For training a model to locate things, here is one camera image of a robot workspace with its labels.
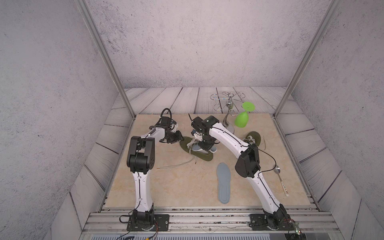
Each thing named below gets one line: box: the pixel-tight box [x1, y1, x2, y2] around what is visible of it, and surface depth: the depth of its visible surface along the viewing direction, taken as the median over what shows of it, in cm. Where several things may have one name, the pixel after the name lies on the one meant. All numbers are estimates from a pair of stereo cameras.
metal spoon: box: [273, 165, 289, 197], surface depth 91 cm
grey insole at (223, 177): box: [216, 162, 231, 204], surface depth 86 cm
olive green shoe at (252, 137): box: [242, 131, 262, 147], surface depth 101 cm
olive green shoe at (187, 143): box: [179, 136, 214, 162], surface depth 96 cm
